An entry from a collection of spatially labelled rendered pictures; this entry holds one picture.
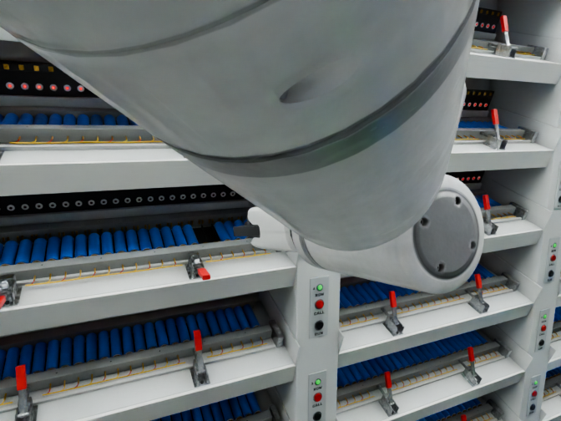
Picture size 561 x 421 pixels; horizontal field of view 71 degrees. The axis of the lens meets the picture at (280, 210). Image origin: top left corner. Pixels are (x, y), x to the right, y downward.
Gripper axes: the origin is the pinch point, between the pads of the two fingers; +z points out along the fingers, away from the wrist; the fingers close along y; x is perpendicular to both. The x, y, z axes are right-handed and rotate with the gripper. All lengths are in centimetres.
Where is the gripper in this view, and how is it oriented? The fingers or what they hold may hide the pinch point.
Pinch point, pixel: (266, 225)
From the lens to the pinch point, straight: 55.5
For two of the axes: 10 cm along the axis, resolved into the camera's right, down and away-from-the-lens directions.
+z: -4.2, 0.2, 9.1
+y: -9.0, 0.8, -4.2
